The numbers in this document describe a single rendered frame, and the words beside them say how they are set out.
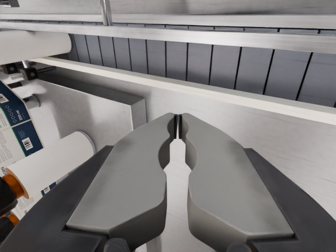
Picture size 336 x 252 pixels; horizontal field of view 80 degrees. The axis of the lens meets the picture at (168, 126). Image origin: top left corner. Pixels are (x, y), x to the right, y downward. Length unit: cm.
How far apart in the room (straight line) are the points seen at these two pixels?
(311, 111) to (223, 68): 12
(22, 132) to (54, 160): 23
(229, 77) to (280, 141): 14
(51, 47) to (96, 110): 16
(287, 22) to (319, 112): 10
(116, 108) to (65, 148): 19
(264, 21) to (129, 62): 23
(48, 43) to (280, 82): 41
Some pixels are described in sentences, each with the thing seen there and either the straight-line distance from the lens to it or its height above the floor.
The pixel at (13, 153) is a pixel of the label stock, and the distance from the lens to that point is 78.
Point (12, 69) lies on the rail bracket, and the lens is 77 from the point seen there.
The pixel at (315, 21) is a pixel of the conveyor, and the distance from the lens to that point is 28.
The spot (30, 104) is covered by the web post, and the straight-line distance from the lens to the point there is 76.
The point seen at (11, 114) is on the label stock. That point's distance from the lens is 74.
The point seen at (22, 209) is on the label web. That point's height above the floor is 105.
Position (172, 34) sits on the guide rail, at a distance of 23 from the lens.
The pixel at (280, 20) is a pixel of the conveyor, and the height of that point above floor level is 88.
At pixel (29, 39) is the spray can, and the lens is 47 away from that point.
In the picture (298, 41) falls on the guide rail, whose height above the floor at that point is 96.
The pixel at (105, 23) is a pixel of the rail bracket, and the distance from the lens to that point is 30.
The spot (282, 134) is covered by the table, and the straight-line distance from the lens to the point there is 37.
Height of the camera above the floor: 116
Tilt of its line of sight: 47 degrees down
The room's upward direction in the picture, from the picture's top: 128 degrees counter-clockwise
